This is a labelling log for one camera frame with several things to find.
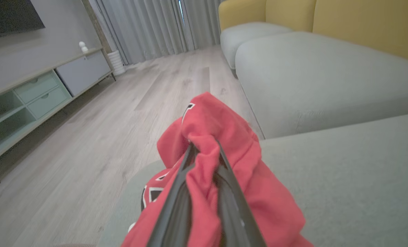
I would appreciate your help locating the wide yellow sofa back cushion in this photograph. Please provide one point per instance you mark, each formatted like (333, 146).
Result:
(372, 24)

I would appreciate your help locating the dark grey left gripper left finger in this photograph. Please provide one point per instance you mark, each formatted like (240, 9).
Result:
(173, 212)

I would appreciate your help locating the white ribbed floor vase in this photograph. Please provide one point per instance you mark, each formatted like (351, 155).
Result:
(116, 63)

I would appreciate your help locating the black flat screen television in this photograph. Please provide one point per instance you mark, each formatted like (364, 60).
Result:
(8, 13)

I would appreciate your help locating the grey sofa back cushion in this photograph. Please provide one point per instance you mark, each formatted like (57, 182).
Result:
(327, 85)

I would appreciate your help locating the narrow yellow sofa back cushion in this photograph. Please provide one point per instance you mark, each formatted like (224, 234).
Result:
(241, 12)
(290, 13)

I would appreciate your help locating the small grey sofa seat cushion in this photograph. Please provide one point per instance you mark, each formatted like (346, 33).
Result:
(245, 37)

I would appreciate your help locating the small white figurine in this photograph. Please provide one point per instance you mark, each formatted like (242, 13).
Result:
(83, 47)

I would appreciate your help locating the long low TV cabinet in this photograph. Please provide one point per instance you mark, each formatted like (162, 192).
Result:
(4, 120)

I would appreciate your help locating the grey cabinet door panel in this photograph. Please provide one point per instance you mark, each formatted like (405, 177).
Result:
(83, 72)

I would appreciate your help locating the grey sofa chaise cushion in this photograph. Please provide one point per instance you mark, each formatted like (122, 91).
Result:
(362, 188)

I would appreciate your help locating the grey pleated curtain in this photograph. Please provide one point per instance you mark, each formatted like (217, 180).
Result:
(145, 27)
(202, 22)

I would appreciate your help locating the brown wooden pillar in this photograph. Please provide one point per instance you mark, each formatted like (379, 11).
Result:
(95, 25)

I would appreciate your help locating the red jersey with white collar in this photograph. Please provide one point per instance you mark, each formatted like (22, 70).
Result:
(217, 116)

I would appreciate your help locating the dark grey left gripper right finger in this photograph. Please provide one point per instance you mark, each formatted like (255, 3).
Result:
(233, 212)

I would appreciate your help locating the pale green cabinet drawer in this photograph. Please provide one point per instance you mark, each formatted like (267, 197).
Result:
(35, 87)
(47, 102)

